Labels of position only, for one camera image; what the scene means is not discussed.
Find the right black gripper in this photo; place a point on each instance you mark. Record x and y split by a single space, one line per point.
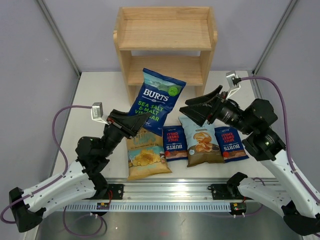
201 113

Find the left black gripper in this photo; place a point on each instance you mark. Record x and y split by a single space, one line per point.
128 125

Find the blue Burts sea salt bag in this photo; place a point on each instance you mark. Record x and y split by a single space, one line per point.
157 96

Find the blue Burts chilli bag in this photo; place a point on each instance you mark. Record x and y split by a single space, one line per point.
174 143
230 144

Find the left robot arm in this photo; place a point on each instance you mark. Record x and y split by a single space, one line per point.
81 179

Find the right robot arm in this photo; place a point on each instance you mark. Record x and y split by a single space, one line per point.
298 206

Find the light blue cassava chips bag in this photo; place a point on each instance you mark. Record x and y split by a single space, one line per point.
202 145

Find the tan kettle cooked chips bag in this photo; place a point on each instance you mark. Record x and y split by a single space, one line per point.
146 156

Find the wooden two-tier shelf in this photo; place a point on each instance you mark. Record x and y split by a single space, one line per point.
176 41

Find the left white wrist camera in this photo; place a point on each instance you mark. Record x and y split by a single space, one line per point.
97 113

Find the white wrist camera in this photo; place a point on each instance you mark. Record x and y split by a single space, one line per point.
234 83
97 113

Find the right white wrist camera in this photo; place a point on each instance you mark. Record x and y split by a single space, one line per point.
234 83

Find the aluminium mounting rail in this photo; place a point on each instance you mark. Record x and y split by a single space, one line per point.
164 189

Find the white slotted cable duct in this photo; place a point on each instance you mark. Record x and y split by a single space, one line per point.
193 207

